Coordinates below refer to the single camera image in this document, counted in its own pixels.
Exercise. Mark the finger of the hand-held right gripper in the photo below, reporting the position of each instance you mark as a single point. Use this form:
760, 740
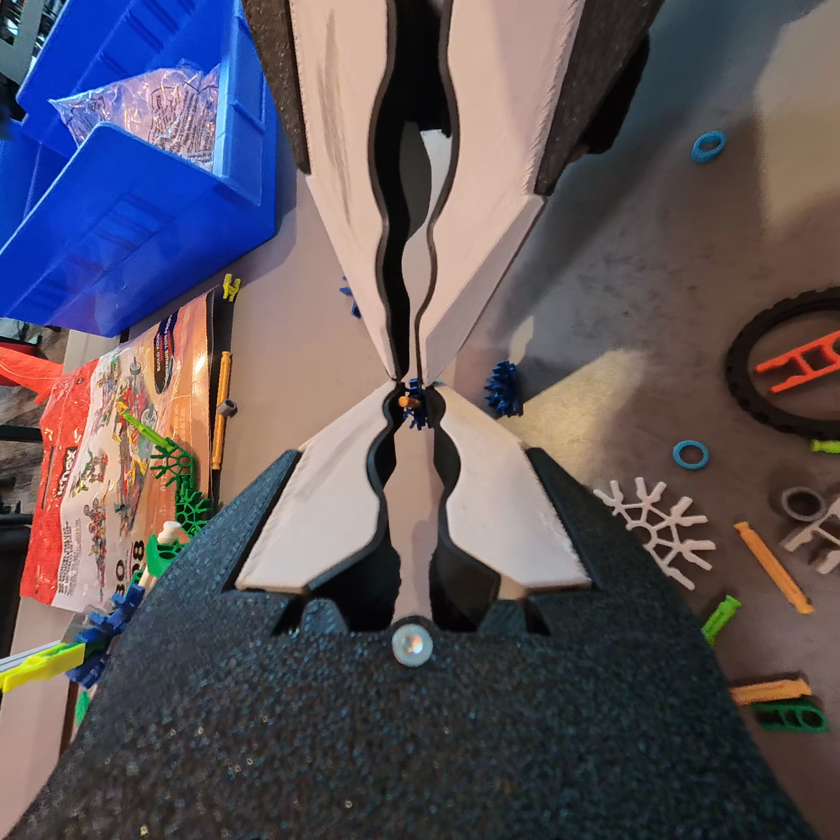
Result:
341, 131
505, 131

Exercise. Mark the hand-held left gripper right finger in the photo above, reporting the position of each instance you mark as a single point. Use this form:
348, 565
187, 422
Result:
512, 518

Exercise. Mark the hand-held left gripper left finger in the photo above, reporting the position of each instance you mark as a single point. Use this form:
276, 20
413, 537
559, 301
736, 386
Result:
308, 525

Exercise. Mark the blue snowflake connector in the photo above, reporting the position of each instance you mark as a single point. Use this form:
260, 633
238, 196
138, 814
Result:
351, 298
417, 420
502, 390

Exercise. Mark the green snowflake connector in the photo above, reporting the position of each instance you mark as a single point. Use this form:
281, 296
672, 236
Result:
174, 463
193, 512

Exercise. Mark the long yellow-orange rod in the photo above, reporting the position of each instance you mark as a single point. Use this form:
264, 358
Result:
222, 439
774, 569

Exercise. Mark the small grey connector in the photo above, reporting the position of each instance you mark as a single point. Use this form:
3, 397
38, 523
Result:
227, 407

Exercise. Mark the white snowflake connector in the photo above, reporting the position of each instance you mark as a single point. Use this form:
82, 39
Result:
656, 525

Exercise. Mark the green connector with white rod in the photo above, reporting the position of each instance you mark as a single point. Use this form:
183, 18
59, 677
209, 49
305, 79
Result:
161, 554

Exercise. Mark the clear plastic bag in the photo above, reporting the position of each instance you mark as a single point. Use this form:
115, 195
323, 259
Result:
151, 111

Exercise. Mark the small yellow connector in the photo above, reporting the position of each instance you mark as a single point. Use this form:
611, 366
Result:
230, 287

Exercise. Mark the printed toy instruction booklet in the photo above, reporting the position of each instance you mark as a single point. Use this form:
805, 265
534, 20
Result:
98, 459

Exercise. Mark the blue connector cluster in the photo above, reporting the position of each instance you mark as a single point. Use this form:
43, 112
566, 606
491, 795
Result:
108, 630

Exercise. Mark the green rod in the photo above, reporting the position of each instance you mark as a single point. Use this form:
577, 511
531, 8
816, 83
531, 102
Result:
720, 620
827, 446

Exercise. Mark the blue storage bin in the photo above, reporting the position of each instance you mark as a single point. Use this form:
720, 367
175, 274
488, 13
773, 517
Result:
131, 236
118, 39
26, 177

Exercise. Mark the black rubber tire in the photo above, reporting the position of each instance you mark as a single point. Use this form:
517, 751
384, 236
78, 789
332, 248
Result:
741, 387

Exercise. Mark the yellow-green rod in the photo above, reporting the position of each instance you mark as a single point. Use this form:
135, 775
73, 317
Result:
39, 666

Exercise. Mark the orange flat connector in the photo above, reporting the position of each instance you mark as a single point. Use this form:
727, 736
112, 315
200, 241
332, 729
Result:
771, 691

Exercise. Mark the orange cloth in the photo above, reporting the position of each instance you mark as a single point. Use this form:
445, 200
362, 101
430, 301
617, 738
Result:
26, 371

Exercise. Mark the orange ladder connector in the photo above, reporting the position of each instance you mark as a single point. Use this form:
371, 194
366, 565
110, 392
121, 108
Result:
797, 358

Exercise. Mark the green flat connector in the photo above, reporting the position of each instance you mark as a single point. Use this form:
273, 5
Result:
774, 716

